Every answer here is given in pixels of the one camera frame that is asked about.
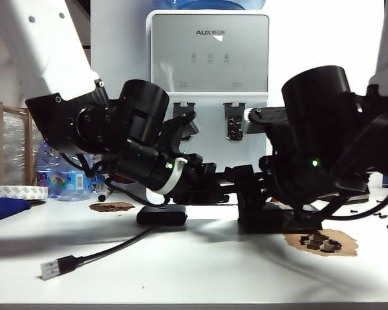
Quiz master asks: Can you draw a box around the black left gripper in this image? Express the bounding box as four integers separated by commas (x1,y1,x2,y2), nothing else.
167,153,230,205

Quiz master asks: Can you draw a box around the black USB hub cable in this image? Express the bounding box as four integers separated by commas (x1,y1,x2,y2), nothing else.
40,225,159,281

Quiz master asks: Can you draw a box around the black sponge block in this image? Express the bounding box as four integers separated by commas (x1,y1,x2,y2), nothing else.
238,201,321,234

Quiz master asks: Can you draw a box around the large brown cork mat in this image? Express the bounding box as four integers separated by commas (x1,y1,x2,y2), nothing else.
283,228,359,258

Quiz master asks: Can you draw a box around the white tape roll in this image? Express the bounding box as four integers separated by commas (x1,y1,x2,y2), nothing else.
0,185,49,201

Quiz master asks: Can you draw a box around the blue cloth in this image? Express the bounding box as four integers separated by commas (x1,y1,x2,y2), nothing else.
0,198,33,226

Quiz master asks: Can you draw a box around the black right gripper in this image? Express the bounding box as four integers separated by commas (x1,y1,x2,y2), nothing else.
224,129,316,214

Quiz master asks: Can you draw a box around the white AUX water dispenser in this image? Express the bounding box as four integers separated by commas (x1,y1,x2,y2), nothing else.
145,9,270,207

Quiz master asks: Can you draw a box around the blue water jug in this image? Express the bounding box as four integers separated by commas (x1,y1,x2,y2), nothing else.
155,0,266,10

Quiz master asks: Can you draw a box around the black USB hub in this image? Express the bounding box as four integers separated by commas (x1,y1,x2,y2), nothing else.
136,205,188,226

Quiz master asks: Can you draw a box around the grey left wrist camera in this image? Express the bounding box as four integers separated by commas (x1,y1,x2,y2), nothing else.
163,108,201,156

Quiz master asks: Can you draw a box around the white left wrist cable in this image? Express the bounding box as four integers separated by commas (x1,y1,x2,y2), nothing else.
144,156,188,206

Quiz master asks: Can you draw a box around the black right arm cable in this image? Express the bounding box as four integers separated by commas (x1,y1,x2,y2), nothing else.
294,187,388,222

